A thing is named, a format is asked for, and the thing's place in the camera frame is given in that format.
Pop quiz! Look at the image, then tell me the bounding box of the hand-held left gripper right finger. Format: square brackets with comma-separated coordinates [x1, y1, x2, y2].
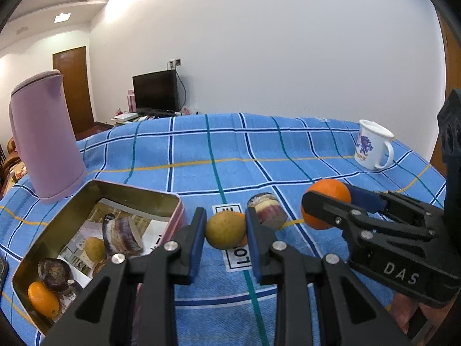
[245, 207, 404, 346]

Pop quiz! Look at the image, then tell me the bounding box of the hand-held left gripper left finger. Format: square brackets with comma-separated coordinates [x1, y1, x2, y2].
[42, 207, 208, 346]

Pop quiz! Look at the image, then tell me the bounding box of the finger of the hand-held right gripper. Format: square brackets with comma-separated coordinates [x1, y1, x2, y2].
[301, 191, 442, 246]
[345, 185, 445, 224]

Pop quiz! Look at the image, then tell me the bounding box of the orange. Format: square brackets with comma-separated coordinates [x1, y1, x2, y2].
[301, 178, 352, 231]
[236, 212, 249, 247]
[28, 281, 60, 318]

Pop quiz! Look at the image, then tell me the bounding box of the yellow-brown kiwi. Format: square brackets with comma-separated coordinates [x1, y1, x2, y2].
[205, 210, 247, 250]
[84, 237, 107, 264]

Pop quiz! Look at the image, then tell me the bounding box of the rectangular metal tin box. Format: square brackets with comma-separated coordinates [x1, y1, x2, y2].
[12, 179, 185, 336]

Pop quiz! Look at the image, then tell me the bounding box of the person's right hand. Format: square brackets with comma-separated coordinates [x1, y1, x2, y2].
[392, 291, 422, 334]

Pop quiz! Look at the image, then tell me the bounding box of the white printed label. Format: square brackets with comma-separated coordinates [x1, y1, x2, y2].
[212, 203, 254, 272]

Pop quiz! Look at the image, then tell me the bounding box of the wrapped layered cake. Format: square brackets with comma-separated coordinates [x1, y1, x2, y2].
[247, 192, 288, 230]

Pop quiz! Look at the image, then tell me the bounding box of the white printed mug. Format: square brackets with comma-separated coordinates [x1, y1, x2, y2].
[354, 119, 396, 171]

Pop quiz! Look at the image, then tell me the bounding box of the blue plaid tablecloth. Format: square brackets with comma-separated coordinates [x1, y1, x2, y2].
[0, 113, 449, 346]

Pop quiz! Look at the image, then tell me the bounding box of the black television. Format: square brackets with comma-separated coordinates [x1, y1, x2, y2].
[132, 69, 181, 112]

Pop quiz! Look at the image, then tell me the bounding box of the pink electric kettle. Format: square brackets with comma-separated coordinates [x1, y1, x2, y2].
[8, 69, 88, 204]

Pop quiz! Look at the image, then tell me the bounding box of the brown wooden door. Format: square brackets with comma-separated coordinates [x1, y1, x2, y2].
[52, 46, 97, 132]

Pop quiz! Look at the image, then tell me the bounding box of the brown leather sofa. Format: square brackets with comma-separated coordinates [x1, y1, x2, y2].
[7, 135, 21, 166]

